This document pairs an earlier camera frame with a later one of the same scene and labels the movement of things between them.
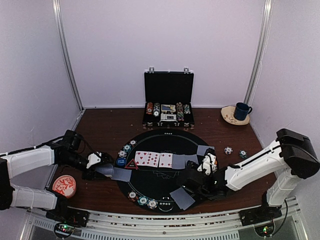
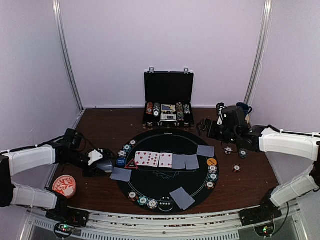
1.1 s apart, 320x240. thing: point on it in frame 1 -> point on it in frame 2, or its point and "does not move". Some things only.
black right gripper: (192, 165) -> (205, 122)
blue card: (121, 174) does not move
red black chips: (132, 195) does not move
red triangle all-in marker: (132, 164) does not move
